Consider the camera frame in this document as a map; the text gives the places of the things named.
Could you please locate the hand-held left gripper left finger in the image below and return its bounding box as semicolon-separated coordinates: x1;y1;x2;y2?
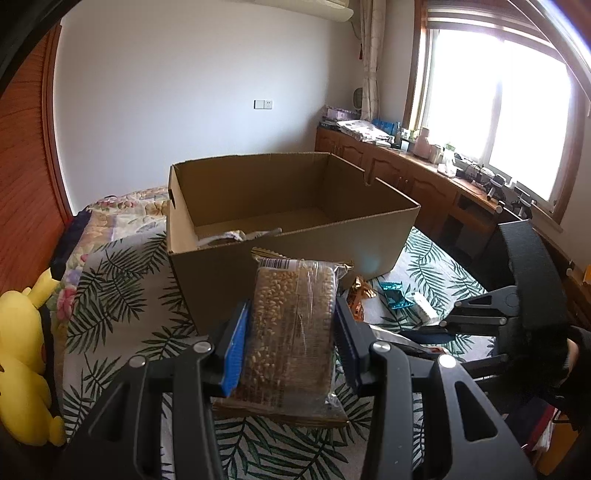
65;299;253;480

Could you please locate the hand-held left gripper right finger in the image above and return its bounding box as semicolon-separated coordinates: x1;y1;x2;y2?
335;295;537;480

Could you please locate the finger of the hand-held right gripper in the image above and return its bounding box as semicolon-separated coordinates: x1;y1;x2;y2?
399;285;522;346
406;344;514;383

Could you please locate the brown cardboard box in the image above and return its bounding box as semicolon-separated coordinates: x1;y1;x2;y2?
166;151;422;334

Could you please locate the person's right hand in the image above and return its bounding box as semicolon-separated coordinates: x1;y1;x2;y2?
551;325;591;432

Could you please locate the brown candy wrapper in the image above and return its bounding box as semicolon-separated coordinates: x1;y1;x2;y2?
347;276;378;324

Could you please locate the small white packet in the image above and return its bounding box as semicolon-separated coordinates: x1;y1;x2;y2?
410;293;439;321

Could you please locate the teal candy wrapper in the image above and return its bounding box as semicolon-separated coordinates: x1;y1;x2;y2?
379;281;414;309

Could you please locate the leaf print blanket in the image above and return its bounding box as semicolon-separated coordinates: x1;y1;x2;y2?
60;225;490;480

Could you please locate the crumpled white snack packet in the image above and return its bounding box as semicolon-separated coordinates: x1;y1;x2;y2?
198;226;283;246

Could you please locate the clear plastic bottle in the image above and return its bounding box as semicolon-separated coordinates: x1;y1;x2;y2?
438;143;458;176

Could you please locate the pink jar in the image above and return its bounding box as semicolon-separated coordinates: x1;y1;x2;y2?
413;128;433;160

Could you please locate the wooden framed window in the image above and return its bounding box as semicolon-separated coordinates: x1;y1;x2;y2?
401;0;591;228

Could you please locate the dark cloth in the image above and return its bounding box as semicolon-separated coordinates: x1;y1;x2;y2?
50;207;95;280

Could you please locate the yellow plush toy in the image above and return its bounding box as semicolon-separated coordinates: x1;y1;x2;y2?
0;268;68;448

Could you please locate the folded floral cloth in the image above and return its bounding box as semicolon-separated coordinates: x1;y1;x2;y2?
337;119;394;142

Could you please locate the pink box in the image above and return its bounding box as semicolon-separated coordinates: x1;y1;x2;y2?
321;106;359;122

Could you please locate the patterned curtain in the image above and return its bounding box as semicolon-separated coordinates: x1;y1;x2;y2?
358;0;387;122

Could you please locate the wooden headboard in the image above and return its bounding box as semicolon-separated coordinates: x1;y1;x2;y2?
0;23;75;298

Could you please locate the white air conditioner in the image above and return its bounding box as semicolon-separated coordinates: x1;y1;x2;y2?
295;0;355;23

